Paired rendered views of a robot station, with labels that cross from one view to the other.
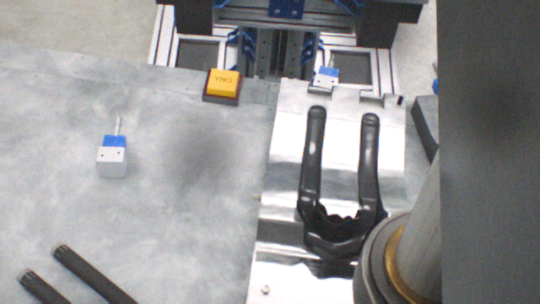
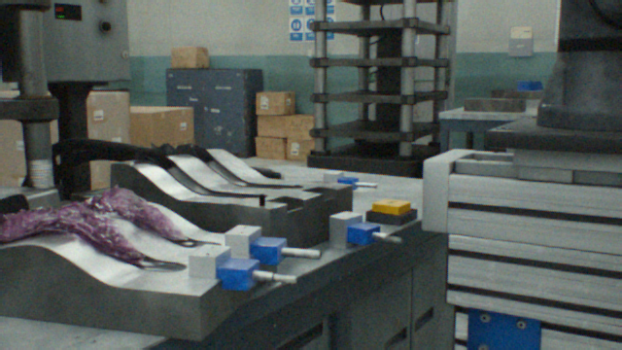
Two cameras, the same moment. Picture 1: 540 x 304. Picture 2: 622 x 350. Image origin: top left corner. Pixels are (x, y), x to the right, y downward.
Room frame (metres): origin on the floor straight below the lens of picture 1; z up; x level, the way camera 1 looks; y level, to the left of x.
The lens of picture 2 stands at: (1.59, -1.05, 1.10)
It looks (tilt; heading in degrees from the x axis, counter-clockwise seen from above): 10 degrees down; 122
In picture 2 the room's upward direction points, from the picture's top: straight up
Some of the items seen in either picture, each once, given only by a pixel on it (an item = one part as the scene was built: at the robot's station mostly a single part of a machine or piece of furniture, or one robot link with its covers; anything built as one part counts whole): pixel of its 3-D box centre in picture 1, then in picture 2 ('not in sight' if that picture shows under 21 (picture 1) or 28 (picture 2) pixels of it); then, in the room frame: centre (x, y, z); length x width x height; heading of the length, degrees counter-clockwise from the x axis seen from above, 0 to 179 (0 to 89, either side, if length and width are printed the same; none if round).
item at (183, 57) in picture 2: not in sight; (190, 57); (-4.29, 5.35, 1.26); 0.42 x 0.33 x 0.29; 7
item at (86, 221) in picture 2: not in sight; (84, 217); (0.85, -0.47, 0.90); 0.26 x 0.18 x 0.08; 16
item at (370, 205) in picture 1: (342, 170); (210, 169); (0.79, -0.13, 0.92); 0.35 x 0.16 x 0.09; 178
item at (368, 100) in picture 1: (369, 104); (284, 210); (1.00, -0.19, 0.87); 0.05 x 0.05 x 0.04; 88
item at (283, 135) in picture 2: not in sight; (290, 125); (-2.90, 5.63, 0.42); 0.86 x 0.33 x 0.83; 7
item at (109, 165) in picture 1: (115, 143); (351, 184); (0.85, 0.32, 0.83); 0.13 x 0.05 x 0.05; 6
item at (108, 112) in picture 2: not in sight; (47, 150); (-2.91, 2.16, 0.47); 1.22 x 0.80 x 0.94; 11
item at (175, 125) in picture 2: not in sight; (119, 148); (-3.19, 3.13, 0.37); 1.20 x 0.82 x 0.74; 15
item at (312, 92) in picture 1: (318, 97); (319, 199); (1.00, -0.08, 0.87); 0.05 x 0.05 x 0.04; 88
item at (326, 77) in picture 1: (327, 74); (368, 234); (1.11, -0.10, 0.83); 0.13 x 0.05 x 0.05; 172
